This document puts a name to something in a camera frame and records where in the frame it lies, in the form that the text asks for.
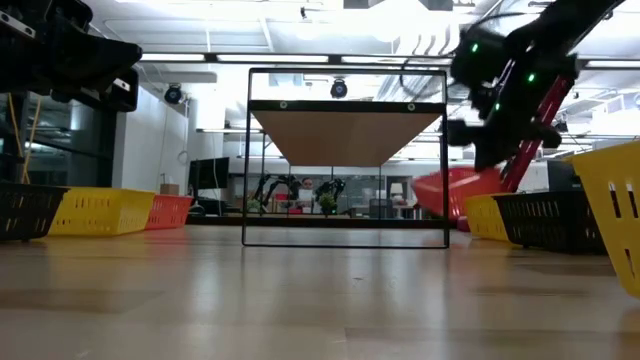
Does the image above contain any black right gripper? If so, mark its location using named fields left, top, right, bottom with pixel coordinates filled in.
left=447, top=52, right=581, bottom=172

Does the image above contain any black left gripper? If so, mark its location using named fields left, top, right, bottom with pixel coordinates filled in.
left=0, top=0, right=144, bottom=112

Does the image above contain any orange plastic basket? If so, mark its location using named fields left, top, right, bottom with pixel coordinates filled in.
left=144, top=193, right=195, bottom=232
left=412, top=166, right=503, bottom=224

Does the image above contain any yellow plastic basket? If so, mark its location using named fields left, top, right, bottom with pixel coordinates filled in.
left=463, top=193, right=512, bottom=243
left=47, top=186, right=157, bottom=237
left=563, top=141, right=640, bottom=300

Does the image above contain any black plastic basket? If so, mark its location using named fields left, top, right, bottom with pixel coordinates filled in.
left=0, top=181, right=70, bottom=243
left=492, top=189, right=607, bottom=255

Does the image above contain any red desk lamp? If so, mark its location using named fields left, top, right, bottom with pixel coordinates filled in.
left=455, top=74, right=576, bottom=234

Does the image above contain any ceiling light strip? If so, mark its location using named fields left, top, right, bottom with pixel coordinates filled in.
left=341, top=55, right=454, bottom=66
left=216, top=53, right=330, bottom=64
left=584, top=59, right=640, bottom=70
left=139, top=52, right=207, bottom=63

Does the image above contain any black computer monitor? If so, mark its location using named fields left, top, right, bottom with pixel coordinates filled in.
left=187, top=156, right=231, bottom=202
left=546, top=159, right=584, bottom=193

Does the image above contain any small green potted plant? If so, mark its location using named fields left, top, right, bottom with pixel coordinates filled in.
left=319, top=192, right=338, bottom=217

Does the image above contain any person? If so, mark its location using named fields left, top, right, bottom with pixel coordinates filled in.
left=298, top=176, right=317, bottom=215

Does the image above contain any yellow cable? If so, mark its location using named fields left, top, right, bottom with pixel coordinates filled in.
left=5, top=93, right=45, bottom=185

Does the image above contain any black frame wooden shelf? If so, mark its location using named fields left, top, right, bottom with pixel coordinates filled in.
left=241, top=67, right=450, bottom=250

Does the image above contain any black metal table frame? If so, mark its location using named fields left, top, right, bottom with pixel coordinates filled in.
left=185, top=213, right=466, bottom=231

